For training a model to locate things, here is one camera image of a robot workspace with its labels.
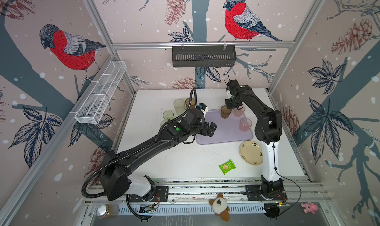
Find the pink textured glass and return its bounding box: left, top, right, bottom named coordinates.
left=233, top=106, right=245, bottom=117

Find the brown tall glass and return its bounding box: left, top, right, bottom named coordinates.
left=221, top=105, right=232, bottom=119

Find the pink smooth glass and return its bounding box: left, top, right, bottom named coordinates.
left=239, top=118, right=252, bottom=132

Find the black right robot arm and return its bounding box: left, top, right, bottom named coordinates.
left=225, top=80, right=284, bottom=199

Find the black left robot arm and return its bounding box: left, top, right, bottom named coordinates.
left=98, top=103, right=217, bottom=201

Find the lilac plastic tray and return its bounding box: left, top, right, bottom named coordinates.
left=196, top=109, right=253, bottom=145

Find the yellow clear glass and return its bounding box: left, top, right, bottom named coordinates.
left=185, top=98, right=196, bottom=109

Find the pale green tall glass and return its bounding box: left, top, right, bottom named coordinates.
left=173, top=99, right=186, bottom=116

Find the light green short glass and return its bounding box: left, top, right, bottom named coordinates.
left=162, top=110, right=174, bottom=121

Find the green snack packet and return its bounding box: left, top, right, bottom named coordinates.
left=219, top=159, right=236, bottom=175

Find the cream patterned plate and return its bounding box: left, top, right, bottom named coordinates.
left=239, top=141, right=263, bottom=165

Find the plush dog toy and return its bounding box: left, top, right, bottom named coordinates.
left=209, top=193, right=230, bottom=222

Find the pink plush toy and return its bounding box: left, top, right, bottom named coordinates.
left=301, top=202, right=319, bottom=214

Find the jar with silver lid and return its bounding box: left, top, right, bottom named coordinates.
left=96, top=204, right=119, bottom=220

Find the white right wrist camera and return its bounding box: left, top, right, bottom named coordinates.
left=226, top=87, right=232, bottom=98

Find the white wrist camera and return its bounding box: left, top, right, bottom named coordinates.
left=198, top=103, right=209, bottom=114
left=226, top=87, right=232, bottom=98

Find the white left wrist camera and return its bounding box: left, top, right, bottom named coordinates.
left=198, top=103, right=209, bottom=114

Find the black wall basket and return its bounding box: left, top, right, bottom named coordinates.
left=172, top=46, right=237, bottom=68

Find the white wire mesh basket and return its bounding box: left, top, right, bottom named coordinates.
left=75, top=61, right=126, bottom=125

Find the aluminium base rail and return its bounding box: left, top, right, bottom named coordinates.
left=85, top=178, right=330, bottom=204

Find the black corrugated cable hose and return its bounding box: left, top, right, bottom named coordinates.
left=81, top=88, right=198, bottom=199

